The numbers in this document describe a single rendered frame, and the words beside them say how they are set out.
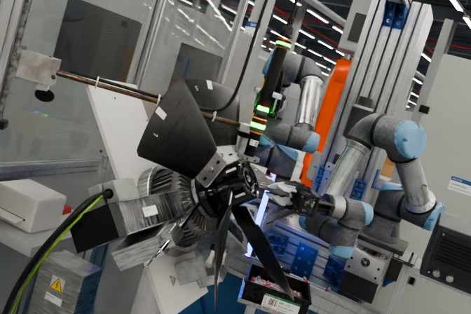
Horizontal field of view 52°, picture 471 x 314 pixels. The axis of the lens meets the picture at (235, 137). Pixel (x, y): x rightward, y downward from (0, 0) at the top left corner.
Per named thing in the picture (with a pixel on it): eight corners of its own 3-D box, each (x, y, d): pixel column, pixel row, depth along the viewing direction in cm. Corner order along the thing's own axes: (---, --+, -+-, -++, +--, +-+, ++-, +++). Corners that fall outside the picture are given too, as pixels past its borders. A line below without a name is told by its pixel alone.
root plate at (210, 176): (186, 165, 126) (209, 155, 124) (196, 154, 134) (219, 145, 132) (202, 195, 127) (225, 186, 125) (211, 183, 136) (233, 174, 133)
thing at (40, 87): (31, 99, 126) (36, 81, 126) (34, 98, 130) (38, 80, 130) (51, 104, 128) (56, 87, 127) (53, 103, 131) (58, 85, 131)
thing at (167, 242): (197, 209, 133) (142, 275, 100) (193, 202, 132) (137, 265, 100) (204, 206, 132) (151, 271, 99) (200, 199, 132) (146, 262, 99)
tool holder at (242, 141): (233, 157, 139) (242, 124, 138) (227, 152, 146) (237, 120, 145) (261, 164, 142) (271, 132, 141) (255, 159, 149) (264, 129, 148)
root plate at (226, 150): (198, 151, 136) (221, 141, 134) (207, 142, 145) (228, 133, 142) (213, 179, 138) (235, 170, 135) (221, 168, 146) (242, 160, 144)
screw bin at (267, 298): (239, 300, 154) (245, 280, 153) (244, 281, 171) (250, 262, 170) (305, 323, 152) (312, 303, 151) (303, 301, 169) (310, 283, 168)
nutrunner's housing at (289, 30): (240, 167, 142) (287, 14, 137) (237, 163, 146) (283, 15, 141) (252, 169, 143) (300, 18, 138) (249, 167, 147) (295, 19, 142)
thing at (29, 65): (8, 77, 123) (17, 45, 122) (15, 76, 130) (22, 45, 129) (50, 89, 126) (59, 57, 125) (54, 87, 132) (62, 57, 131)
